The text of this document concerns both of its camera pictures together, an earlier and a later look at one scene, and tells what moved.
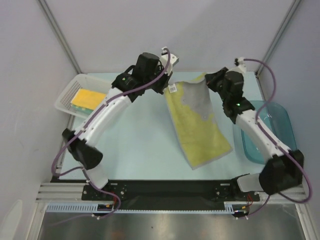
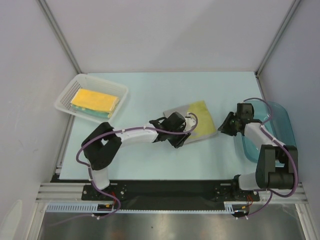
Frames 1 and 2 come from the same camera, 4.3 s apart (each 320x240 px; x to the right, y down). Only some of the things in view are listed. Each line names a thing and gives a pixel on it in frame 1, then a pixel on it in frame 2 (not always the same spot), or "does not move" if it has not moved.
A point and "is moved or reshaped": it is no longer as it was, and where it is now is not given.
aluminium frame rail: [62, 191] does not move
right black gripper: [213, 80] → [227, 124]
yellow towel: [87, 99] does not move
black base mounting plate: [168, 195] does not move
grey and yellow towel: [200, 131] is moved or reshaped
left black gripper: [159, 89] → [179, 143]
